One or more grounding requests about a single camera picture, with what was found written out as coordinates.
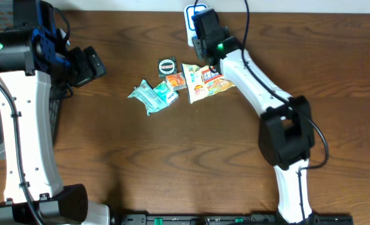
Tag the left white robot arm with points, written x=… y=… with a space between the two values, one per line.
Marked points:
x=38 y=66

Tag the dark green round-logo packet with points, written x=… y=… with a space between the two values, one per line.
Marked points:
x=166 y=67

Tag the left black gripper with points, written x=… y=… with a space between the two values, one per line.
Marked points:
x=87 y=72

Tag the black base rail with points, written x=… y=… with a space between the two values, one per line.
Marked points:
x=252 y=219

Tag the teal white candy packet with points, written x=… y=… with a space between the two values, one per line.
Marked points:
x=164 y=92

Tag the yellow snack bag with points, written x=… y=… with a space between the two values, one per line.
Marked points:
x=202 y=82

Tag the small orange box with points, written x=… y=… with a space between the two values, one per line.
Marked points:
x=176 y=81

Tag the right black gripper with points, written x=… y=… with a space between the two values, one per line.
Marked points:
x=223 y=30

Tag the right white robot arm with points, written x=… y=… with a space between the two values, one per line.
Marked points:
x=285 y=134

